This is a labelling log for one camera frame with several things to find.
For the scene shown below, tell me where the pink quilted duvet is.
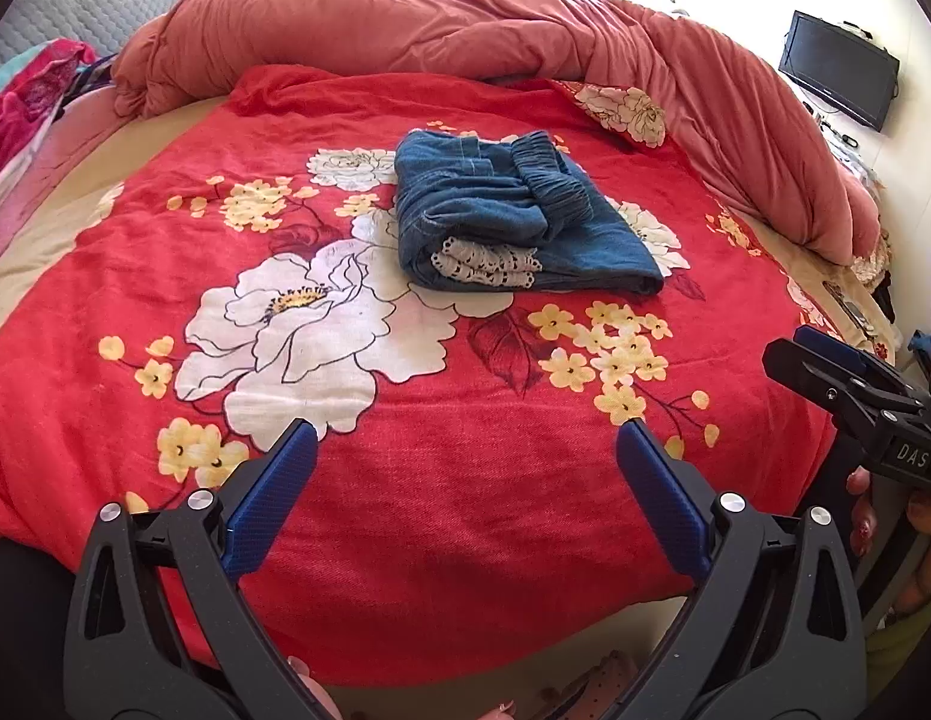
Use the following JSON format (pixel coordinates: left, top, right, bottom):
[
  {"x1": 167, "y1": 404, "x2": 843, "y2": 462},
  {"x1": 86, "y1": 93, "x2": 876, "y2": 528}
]
[{"x1": 112, "y1": 0, "x2": 881, "y2": 265}]

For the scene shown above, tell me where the right hand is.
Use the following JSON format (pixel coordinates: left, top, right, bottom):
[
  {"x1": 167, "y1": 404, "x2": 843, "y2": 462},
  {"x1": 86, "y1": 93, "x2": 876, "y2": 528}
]
[{"x1": 844, "y1": 464, "x2": 931, "y2": 620}]

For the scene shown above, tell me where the black wall television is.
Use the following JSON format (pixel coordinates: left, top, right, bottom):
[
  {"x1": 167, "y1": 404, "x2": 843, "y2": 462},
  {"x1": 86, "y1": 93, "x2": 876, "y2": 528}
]
[{"x1": 778, "y1": 11, "x2": 900, "y2": 132}]

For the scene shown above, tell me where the left hand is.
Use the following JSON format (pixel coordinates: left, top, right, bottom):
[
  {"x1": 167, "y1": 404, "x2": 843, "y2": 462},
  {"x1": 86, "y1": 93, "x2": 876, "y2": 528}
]
[{"x1": 286, "y1": 656, "x2": 514, "y2": 720}]

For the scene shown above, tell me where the red floral blanket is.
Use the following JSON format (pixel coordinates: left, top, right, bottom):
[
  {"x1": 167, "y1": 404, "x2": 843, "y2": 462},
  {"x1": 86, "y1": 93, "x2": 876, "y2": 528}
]
[{"x1": 0, "y1": 67, "x2": 833, "y2": 686}]

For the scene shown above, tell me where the pink pillow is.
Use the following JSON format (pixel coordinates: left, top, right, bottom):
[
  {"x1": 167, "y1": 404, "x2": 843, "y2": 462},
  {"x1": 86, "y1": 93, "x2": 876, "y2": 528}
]
[{"x1": 0, "y1": 85, "x2": 130, "y2": 257}]

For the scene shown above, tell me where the magenta patterned folded cloth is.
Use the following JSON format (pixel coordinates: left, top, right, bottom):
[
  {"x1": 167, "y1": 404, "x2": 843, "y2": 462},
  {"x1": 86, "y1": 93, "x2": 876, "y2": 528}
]
[{"x1": 0, "y1": 37, "x2": 95, "y2": 208}]

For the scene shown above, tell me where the dark remote control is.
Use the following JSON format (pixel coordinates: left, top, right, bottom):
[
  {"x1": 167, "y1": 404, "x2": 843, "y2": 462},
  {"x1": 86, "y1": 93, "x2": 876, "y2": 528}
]
[{"x1": 822, "y1": 281, "x2": 879, "y2": 341}]

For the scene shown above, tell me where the blue denim pants lace hem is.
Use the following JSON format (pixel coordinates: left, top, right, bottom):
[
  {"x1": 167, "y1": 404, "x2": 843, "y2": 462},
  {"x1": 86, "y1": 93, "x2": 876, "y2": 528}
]
[{"x1": 394, "y1": 130, "x2": 664, "y2": 296}]

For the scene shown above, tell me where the beige bed sheet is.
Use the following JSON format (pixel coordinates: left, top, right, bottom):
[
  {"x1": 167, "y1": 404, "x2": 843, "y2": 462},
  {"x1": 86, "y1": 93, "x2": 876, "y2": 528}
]
[{"x1": 0, "y1": 96, "x2": 226, "y2": 328}]

